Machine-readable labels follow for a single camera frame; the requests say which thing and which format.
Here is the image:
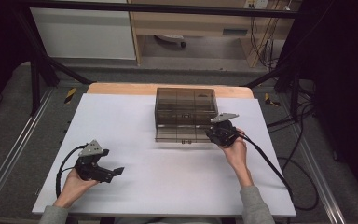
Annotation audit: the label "white cabinet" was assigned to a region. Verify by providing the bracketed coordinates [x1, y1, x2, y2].
[29, 0, 137, 61]

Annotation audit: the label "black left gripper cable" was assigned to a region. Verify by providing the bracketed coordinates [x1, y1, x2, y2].
[54, 144, 87, 201]

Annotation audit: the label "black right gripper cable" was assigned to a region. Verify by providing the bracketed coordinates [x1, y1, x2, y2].
[237, 133, 320, 212]

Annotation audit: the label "person's left hand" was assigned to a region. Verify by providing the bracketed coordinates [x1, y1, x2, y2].
[55, 169, 101, 203]

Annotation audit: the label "black curtain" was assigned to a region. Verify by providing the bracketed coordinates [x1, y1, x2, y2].
[0, 0, 34, 117]
[288, 0, 358, 200]

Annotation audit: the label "black floor cables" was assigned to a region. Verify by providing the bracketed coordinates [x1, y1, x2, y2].
[267, 88, 317, 129]

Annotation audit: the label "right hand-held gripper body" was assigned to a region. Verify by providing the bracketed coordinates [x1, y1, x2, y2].
[210, 112, 241, 147]

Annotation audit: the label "black frame bar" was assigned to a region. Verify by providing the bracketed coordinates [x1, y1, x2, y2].
[15, 0, 302, 19]

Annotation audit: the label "hanging cable bundle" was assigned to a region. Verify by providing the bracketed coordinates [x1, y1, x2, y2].
[250, 6, 290, 72]

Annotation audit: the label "wooden table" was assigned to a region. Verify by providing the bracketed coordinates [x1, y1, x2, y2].
[87, 82, 255, 100]

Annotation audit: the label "white power strip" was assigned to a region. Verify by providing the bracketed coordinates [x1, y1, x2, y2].
[243, 0, 269, 9]

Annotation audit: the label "person's right hand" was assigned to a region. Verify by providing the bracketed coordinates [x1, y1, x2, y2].
[218, 128, 250, 175]

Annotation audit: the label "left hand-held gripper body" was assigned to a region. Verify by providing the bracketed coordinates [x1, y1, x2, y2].
[74, 139, 115, 184]

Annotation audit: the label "white board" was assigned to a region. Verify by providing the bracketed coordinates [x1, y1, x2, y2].
[32, 92, 296, 217]

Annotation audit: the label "black metal stand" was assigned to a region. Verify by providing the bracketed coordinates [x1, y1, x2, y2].
[12, 8, 94, 117]
[243, 59, 302, 120]

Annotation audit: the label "wooden desk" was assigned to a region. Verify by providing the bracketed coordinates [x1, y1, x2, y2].
[127, 0, 302, 68]

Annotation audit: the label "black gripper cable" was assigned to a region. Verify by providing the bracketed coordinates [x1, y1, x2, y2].
[237, 133, 320, 212]
[54, 144, 87, 201]

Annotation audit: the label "smoky transparent drawer box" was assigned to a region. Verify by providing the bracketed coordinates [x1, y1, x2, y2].
[154, 87, 219, 127]

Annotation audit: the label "yellow black tape strip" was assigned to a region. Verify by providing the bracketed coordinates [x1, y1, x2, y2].
[63, 87, 77, 105]
[264, 92, 282, 107]

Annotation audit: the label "white chair base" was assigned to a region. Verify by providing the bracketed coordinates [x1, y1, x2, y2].
[153, 34, 187, 49]

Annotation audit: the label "aluminium rail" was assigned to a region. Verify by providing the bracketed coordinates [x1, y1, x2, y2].
[290, 124, 347, 224]
[0, 88, 55, 213]

